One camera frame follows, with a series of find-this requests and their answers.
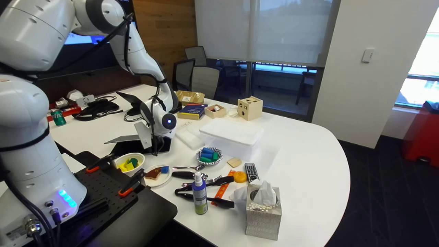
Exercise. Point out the black mounting plate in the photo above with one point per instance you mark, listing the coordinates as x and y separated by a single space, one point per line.
108 219

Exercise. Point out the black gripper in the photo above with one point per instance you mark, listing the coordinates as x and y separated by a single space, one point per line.
161 144

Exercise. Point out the small bowl with blue blocks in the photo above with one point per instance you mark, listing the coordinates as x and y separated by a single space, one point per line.
209 155

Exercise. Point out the grey office chair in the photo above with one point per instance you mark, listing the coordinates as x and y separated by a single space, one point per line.
207 79

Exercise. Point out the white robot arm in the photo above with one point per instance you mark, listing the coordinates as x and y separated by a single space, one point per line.
42 191

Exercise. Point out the wall light switch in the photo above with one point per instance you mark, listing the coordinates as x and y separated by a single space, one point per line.
367 55

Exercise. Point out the grey laptop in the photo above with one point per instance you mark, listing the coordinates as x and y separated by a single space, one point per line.
131 137

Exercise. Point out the yellow bowl with blocks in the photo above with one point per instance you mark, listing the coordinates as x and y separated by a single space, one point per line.
130 163

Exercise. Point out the cardboard box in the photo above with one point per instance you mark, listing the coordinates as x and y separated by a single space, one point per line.
190 97

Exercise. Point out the red bin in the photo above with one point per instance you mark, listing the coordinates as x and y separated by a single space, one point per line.
422 140

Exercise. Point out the blue and yellow book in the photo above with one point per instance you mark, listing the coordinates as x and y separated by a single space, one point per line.
194 111

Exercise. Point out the grey tissue box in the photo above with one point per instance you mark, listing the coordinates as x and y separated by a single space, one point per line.
263 210

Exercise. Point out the wooden shape sorter cube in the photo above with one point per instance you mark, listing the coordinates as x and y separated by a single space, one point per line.
251 107

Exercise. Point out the black orange clamp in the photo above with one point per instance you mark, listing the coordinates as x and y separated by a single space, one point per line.
131 184
106 160

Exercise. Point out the clear plastic lidded container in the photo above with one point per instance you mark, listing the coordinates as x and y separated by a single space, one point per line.
233 137

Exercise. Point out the white plate with blocks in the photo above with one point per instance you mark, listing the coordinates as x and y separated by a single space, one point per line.
157 175

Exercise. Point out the spray bottle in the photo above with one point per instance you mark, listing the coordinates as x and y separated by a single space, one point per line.
200 193

